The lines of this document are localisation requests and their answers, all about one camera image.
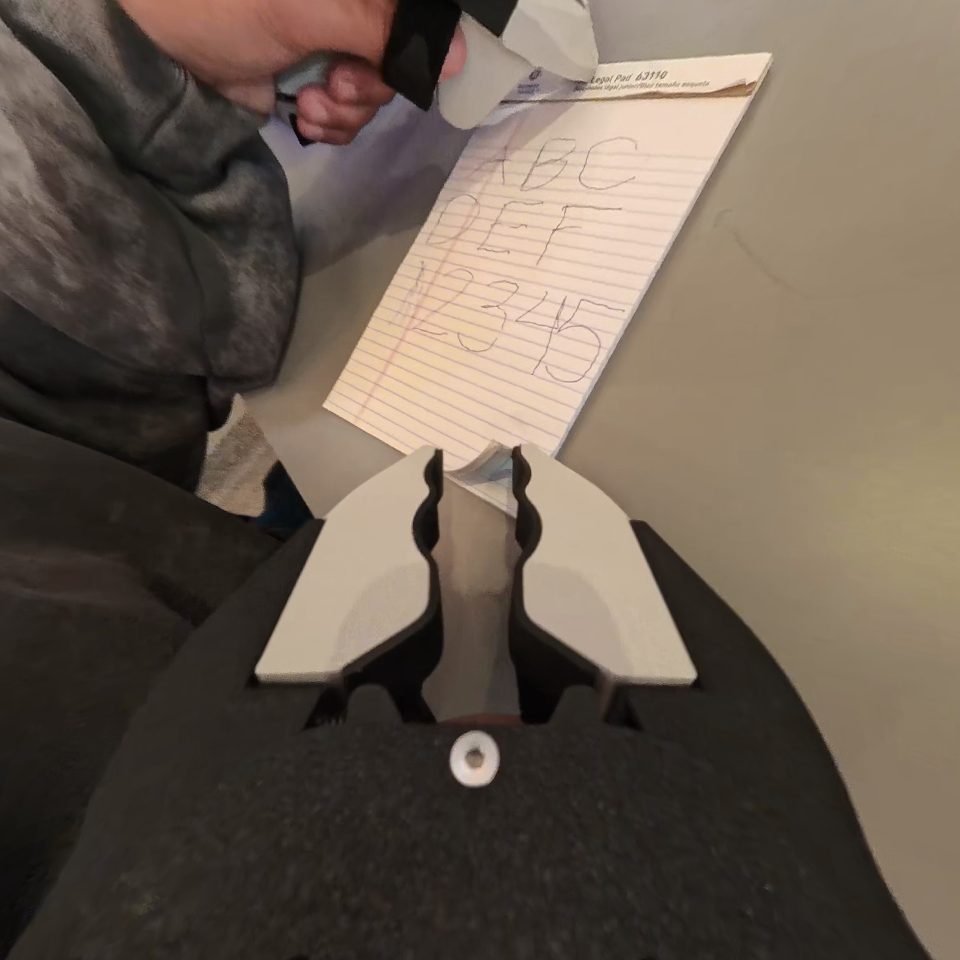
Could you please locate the dark blue cloth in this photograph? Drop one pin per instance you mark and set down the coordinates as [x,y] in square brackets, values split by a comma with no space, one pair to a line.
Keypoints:
[289,502]

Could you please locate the white lined notepad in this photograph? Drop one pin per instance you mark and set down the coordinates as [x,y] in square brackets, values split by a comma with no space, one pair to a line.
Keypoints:
[562,262]

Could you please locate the person's grey hoodie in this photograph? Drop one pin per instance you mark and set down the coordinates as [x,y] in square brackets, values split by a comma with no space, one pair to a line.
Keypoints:
[75,405]

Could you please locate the dark cloth garment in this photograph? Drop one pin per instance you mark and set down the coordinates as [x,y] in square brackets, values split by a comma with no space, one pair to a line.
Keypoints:
[90,562]

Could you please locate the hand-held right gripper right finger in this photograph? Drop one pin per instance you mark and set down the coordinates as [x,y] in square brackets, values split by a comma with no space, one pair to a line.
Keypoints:
[600,592]

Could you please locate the grey woven fabric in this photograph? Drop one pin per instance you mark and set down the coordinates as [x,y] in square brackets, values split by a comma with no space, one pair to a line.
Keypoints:
[240,465]

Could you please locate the person's left hand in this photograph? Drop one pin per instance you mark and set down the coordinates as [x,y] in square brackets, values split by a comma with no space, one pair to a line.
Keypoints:
[285,37]

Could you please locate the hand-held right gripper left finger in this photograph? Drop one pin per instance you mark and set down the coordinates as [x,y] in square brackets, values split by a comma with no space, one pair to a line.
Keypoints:
[345,592]

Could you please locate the person's left forearm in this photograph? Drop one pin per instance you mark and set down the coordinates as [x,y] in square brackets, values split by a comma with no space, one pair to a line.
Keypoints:
[150,225]

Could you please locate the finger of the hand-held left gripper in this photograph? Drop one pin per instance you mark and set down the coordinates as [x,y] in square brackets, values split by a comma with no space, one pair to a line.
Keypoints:
[555,37]

